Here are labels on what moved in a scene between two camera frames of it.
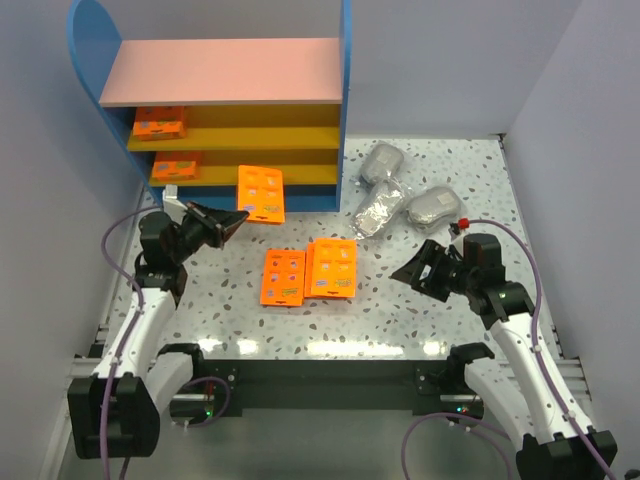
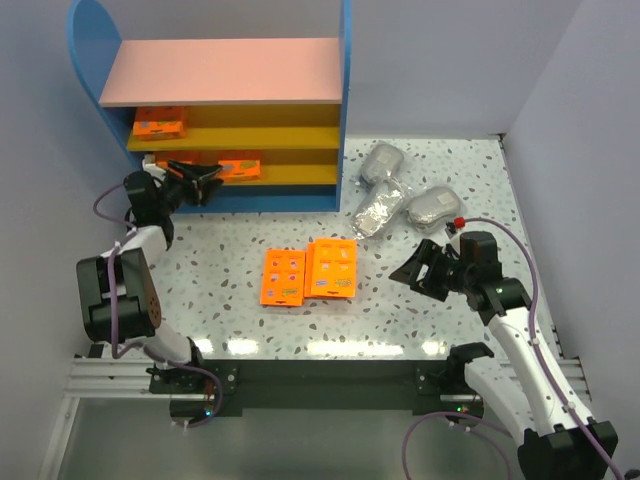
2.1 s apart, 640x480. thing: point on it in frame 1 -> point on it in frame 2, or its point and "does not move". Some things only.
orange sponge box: [261, 193] -> [242, 170]
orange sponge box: [333, 268] does not move
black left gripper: [208, 223] -> [191, 183]
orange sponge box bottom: [283, 278] does not move
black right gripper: [432, 270] does not move
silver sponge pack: [383, 203] does not move
